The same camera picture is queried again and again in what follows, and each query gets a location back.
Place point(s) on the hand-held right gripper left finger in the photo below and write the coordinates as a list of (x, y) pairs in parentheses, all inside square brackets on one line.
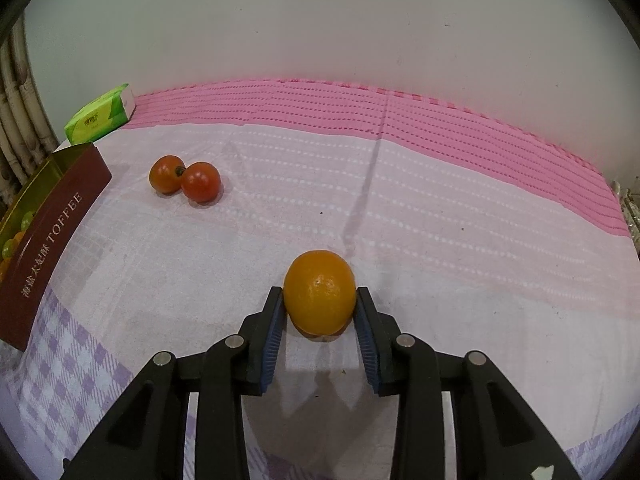
[(270, 345)]

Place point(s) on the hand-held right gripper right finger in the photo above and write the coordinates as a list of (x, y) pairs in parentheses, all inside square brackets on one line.
[(367, 350)]

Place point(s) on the yellow-orange orange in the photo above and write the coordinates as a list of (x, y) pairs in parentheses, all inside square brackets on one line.
[(320, 290)]

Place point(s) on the dark red tin box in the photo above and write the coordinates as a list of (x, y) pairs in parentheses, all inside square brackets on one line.
[(55, 230)]

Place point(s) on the pink purple checkered tablecloth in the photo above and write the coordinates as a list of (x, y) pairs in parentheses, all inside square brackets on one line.
[(450, 260)]

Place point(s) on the red tomato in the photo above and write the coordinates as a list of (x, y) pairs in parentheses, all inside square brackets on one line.
[(162, 175), (200, 182)]

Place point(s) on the green tissue pack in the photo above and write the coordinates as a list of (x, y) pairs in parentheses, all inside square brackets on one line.
[(97, 117)]

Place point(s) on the pale patterned clutter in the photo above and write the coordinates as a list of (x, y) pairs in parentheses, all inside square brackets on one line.
[(631, 210)]

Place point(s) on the beige wall pipes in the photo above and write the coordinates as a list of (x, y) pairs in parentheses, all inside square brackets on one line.
[(17, 110)]

